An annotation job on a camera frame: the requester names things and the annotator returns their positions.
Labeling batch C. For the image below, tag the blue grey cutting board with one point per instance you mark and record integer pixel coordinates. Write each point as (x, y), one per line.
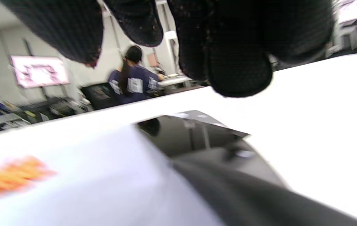
(103, 188)

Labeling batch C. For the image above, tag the black monitor stand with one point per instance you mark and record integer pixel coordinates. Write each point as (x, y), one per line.
(27, 47)

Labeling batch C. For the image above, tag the pile of orange plasticine granules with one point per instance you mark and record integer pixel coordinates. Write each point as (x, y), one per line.
(8, 177)

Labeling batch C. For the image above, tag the black kitchen knife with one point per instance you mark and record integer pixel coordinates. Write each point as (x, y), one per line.
(191, 138)

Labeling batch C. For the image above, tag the large white screen monitor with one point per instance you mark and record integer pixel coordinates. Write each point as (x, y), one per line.
(38, 72)

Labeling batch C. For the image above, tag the person's right hand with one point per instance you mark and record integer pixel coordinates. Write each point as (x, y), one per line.
(228, 47)

